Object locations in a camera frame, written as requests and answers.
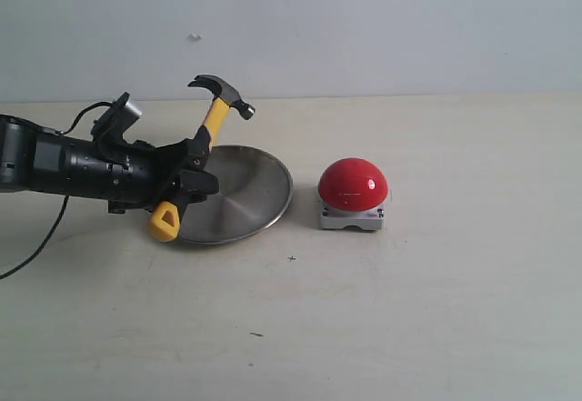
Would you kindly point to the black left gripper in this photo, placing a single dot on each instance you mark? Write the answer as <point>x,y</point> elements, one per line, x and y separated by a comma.
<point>140,175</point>

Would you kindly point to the yellow black claw hammer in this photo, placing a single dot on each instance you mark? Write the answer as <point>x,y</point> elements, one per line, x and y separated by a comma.
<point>165,220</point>

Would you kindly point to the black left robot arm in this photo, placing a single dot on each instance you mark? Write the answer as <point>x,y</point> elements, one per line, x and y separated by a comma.
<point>39,159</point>

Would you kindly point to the red dome push button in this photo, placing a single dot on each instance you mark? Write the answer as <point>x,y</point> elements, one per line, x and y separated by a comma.
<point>352,193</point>

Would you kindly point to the round steel plate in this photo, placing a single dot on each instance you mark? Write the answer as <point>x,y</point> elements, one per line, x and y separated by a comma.
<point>255,190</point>

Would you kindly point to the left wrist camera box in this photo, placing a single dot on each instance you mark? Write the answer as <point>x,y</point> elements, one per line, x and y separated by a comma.
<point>112,124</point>

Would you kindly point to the small white wall hook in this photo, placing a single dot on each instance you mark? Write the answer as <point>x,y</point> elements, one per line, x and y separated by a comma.
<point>195,37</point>

